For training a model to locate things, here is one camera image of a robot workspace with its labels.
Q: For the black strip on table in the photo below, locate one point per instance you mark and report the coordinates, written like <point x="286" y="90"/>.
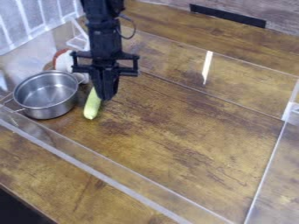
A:
<point x="229" y="16"/>

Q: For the stainless steel pot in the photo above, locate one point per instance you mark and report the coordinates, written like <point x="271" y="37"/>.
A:
<point x="46" y="95"/>

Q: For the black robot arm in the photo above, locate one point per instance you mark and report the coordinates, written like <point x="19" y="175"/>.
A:
<point x="103" y="14"/>

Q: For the clear acrylic front barrier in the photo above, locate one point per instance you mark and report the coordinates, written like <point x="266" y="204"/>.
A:
<point x="153" y="194"/>

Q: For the green handled metal spoon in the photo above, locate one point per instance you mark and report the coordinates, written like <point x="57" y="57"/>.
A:
<point x="93" y="105"/>

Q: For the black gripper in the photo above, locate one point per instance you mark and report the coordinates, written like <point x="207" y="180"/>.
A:
<point x="111" y="73"/>

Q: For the red and white toy mushroom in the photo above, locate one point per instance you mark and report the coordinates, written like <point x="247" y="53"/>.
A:
<point x="62" y="62"/>

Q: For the clear acrylic right barrier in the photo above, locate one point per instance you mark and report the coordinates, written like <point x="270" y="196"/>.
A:
<point x="275" y="205"/>

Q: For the clear acrylic barrier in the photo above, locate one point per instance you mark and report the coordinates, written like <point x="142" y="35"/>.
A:
<point x="275" y="205"/>
<point x="153" y="194"/>

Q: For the clear acrylic stand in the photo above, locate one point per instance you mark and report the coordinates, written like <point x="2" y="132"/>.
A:
<point x="79" y="41"/>

